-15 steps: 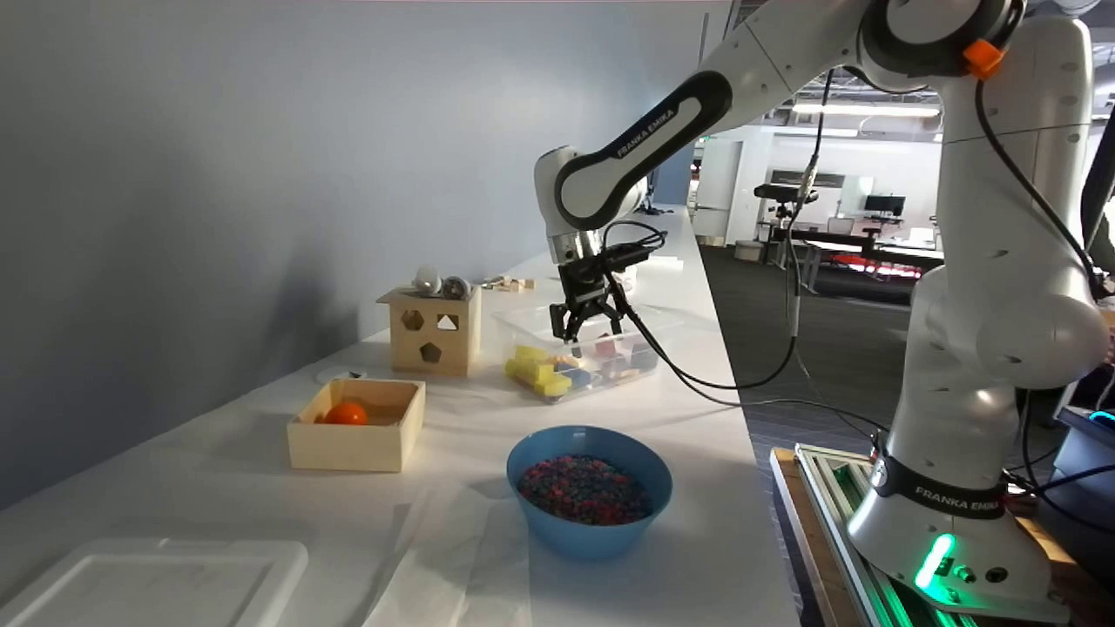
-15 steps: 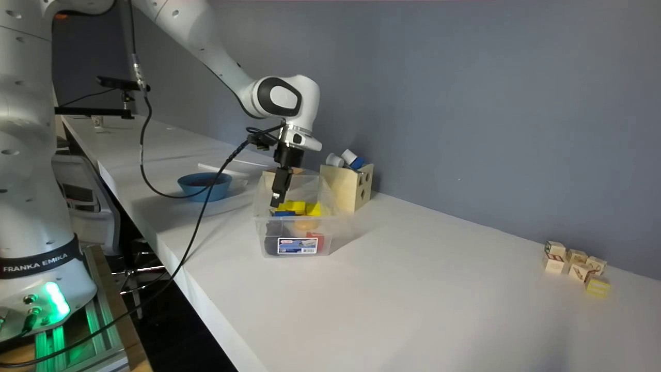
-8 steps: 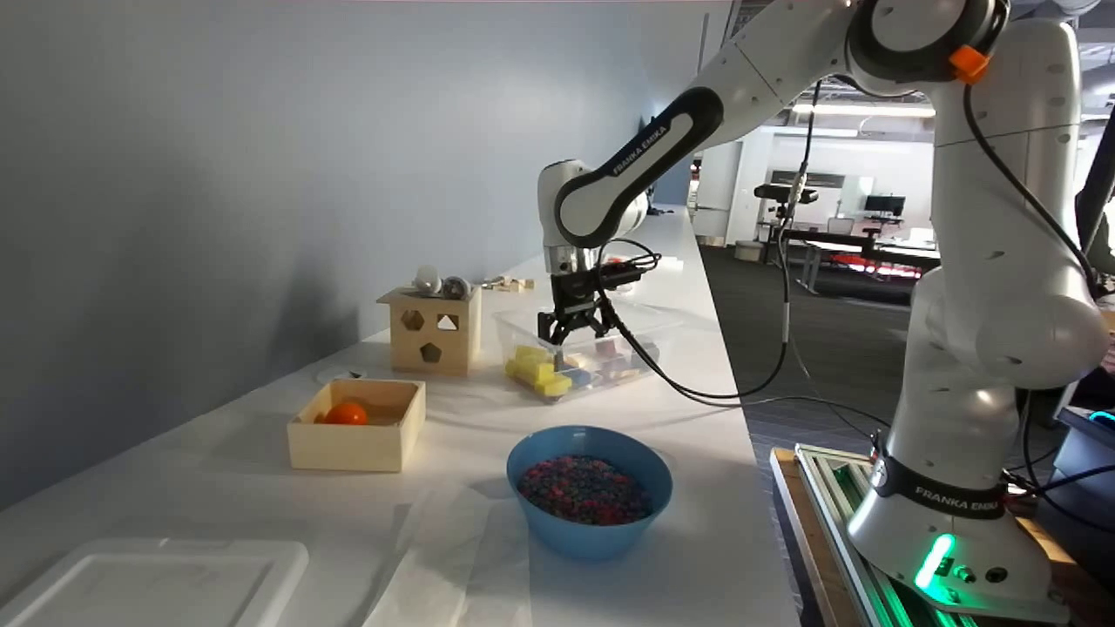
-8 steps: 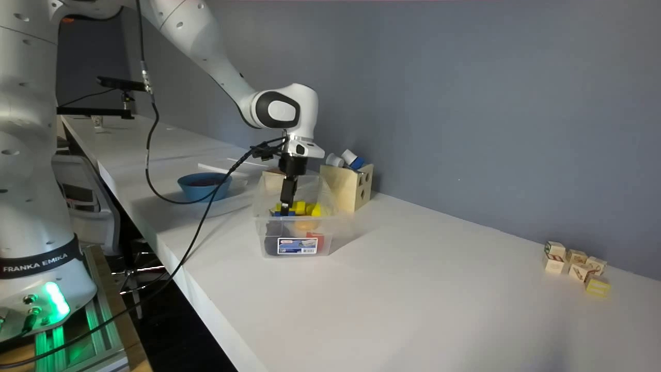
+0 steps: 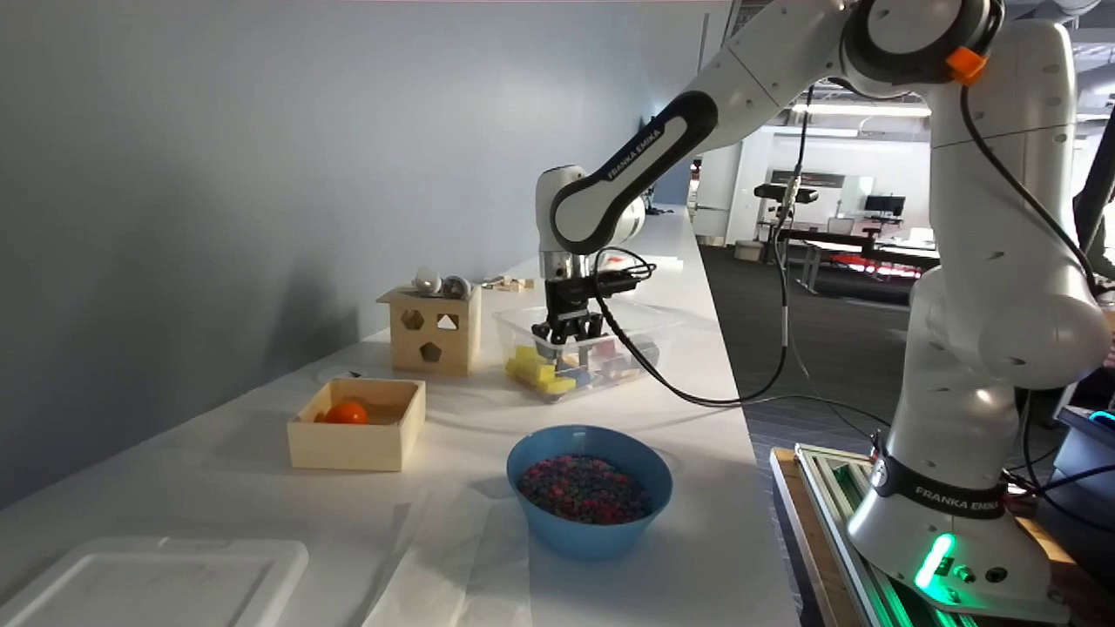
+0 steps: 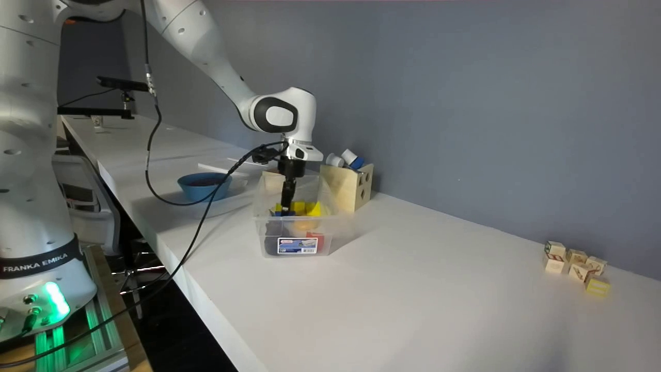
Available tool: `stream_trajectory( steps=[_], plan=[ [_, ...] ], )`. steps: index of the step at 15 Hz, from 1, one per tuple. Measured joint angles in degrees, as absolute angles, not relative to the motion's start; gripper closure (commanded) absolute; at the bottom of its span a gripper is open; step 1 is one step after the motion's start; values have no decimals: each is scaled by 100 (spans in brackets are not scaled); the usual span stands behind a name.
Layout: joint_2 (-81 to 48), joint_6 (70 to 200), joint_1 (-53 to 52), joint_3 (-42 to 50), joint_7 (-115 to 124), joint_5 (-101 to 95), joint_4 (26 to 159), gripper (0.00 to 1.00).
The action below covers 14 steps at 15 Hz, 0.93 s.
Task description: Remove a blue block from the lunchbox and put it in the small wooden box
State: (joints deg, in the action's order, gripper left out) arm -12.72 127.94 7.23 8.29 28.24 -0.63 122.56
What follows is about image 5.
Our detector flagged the colourful beads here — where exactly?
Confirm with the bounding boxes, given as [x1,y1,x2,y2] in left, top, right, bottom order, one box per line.
[516,452,655,527]

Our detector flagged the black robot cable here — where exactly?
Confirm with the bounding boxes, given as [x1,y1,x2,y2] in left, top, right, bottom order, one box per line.
[588,81,817,409]

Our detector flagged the background desk with monitors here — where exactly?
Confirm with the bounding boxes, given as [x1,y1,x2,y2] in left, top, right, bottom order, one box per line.
[748,166,944,287]

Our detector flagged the small open wooden box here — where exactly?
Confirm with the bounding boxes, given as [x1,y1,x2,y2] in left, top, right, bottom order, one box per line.
[284,376,430,473]

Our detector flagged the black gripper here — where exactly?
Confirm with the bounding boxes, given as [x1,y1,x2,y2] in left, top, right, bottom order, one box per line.
[528,262,649,349]

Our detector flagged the clear plastic sheet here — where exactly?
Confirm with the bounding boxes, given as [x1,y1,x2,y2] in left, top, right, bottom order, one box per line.
[360,481,541,627]

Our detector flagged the white tray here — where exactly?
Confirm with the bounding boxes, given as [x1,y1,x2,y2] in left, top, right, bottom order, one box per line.
[0,531,313,627]

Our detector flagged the orange fruit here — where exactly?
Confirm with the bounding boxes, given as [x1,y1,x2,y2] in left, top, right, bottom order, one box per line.
[322,395,374,428]

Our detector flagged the wooden shape sorter box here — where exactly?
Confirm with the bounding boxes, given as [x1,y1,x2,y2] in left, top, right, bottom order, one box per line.
[377,286,485,379]

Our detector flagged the dark blue equipment box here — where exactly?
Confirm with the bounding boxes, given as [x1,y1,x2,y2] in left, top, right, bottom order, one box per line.
[1050,386,1115,559]

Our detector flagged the blue bowl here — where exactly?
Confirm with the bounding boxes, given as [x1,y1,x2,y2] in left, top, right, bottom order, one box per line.
[502,421,676,567]

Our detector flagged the clear plastic lunchbox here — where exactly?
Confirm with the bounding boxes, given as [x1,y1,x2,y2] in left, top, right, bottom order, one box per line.
[493,296,669,405]

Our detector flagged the robot base platform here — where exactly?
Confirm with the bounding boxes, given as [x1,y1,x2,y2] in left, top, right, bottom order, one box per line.
[768,437,1085,627]

